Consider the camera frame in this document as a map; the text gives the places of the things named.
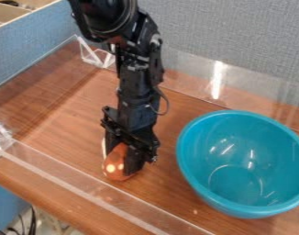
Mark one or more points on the blue plastic bowl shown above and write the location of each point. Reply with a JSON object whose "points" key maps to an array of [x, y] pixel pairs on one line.
{"points": [[239, 159]]}

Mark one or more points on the clear acrylic left barrier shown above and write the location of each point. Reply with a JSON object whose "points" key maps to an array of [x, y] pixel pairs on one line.
{"points": [[41, 88]]}

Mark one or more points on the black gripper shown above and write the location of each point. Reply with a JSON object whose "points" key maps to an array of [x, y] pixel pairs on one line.
{"points": [[141, 141]]}

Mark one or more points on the brown toy mushroom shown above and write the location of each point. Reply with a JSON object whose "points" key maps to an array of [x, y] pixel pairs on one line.
{"points": [[113, 166]]}

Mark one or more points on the clear acrylic corner bracket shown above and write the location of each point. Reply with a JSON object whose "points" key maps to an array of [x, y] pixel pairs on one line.
{"points": [[96, 57]]}

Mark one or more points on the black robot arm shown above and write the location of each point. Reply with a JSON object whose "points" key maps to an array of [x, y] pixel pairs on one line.
{"points": [[120, 24]]}

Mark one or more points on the clear acrylic barrier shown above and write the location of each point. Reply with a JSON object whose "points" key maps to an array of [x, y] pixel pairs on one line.
{"points": [[92, 204], [41, 88], [231, 86]]}

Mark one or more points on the clear acrylic back barrier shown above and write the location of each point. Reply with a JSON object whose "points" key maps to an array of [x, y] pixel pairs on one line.
{"points": [[231, 86]]}

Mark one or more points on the clear acrylic front barrier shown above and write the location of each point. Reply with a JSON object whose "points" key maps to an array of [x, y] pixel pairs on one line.
{"points": [[92, 204]]}

